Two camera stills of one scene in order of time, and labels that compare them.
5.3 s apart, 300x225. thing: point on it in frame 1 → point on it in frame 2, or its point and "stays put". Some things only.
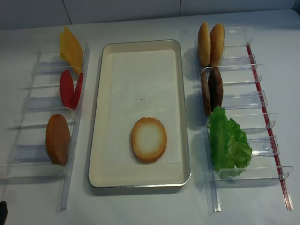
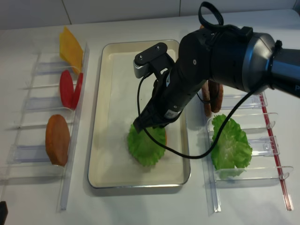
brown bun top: (57, 139) stays put
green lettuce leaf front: (219, 126) → (147, 150)
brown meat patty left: (206, 93) stays put
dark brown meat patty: (215, 87) stays put
